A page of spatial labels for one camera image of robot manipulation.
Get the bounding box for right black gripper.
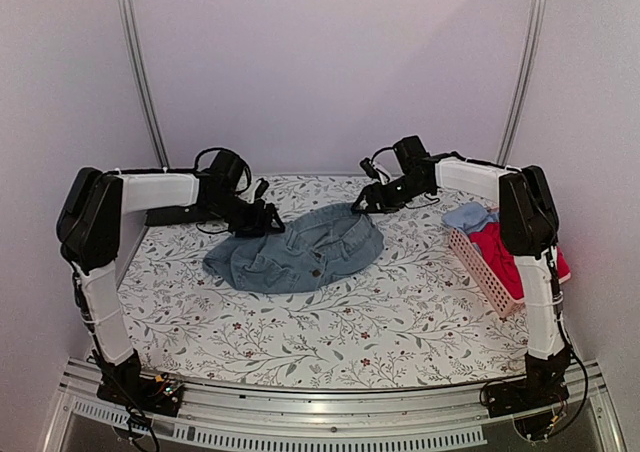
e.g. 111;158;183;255
355;173;429;214

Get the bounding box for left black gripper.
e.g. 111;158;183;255
206;191;286;238

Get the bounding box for light blue denim jeans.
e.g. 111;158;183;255
202;203;384;294

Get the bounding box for black pinstriped shirt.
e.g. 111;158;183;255
145;205;215;227

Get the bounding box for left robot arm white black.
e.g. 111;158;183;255
56;147;285;406

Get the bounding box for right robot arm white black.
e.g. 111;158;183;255
352;136;572;408

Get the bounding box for pink perforated laundry basket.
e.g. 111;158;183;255
449;228;524;318

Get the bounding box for light blue shirt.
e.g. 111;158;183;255
442;202;499;235

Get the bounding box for red garment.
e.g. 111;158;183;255
468;220;572;303

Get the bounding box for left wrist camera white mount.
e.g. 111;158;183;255
252;178;270;202

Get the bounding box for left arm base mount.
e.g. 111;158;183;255
97;374;184;417

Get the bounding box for front aluminium rail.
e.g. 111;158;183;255
41;359;630;451

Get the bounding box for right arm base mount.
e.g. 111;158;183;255
479;373;569;442

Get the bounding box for left aluminium frame post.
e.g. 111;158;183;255
117;0;169;167

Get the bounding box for aluminium frame post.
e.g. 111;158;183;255
117;0;169;167
496;0;547;165

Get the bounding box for right aluminium frame post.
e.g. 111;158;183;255
496;0;547;165

